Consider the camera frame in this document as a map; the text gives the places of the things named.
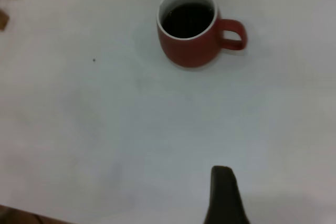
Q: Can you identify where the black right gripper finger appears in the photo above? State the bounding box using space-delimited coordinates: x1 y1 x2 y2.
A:
203 165 250 224

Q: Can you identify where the red ceramic mug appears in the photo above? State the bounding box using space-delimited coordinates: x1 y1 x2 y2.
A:
156 0 248 71

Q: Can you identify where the black coffee liquid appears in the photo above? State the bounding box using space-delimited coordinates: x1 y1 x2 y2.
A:
161 3 215 38

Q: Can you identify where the wooden block with notch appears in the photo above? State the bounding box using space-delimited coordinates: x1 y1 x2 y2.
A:
0 8 11 31

